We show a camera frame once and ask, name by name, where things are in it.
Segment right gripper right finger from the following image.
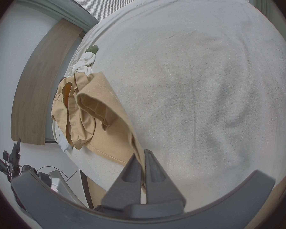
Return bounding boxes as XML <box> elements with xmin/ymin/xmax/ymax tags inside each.
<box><xmin>144</xmin><ymin>149</ymin><xmax>187</xmax><ymax>208</ymax></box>

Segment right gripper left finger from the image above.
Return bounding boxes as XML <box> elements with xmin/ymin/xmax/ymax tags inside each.
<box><xmin>102</xmin><ymin>152</ymin><xmax>142</xmax><ymax>211</ymax></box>

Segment tan shorts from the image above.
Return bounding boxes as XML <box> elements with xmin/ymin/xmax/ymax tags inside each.
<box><xmin>51</xmin><ymin>72</ymin><xmax>148</xmax><ymax>193</ymax></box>

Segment bed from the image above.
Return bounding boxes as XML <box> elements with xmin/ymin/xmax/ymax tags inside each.
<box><xmin>11</xmin><ymin>0</ymin><xmax>286</xmax><ymax>214</ymax></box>

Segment pale blue garment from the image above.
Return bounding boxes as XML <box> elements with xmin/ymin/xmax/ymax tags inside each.
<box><xmin>53</xmin><ymin>121</ymin><xmax>73</xmax><ymax>152</ymax></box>

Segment white garment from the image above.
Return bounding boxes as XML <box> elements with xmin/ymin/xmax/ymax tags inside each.
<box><xmin>70</xmin><ymin>52</ymin><xmax>96</xmax><ymax>76</ymax></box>

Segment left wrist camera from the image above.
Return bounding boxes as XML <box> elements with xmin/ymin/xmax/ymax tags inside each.
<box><xmin>0</xmin><ymin>151</ymin><xmax>10</xmax><ymax>173</ymax></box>

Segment black cable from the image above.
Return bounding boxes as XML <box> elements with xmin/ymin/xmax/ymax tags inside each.
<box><xmin>36</xmin><ymin>167</ymin><xmax>77</xmax><ymax>182</ymax></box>

